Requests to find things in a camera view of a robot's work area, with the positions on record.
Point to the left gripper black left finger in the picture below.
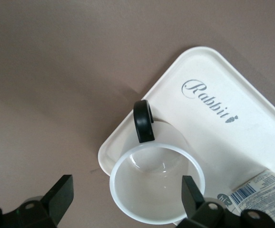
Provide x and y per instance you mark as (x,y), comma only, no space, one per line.
(54,199)

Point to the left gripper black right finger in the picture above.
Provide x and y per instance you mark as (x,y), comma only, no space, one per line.
(194,202)

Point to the cream tray with Rabbit print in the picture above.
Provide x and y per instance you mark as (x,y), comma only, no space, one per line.
(235,142)

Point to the blue white milk carton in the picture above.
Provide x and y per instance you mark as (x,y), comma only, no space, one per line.
(263,192)

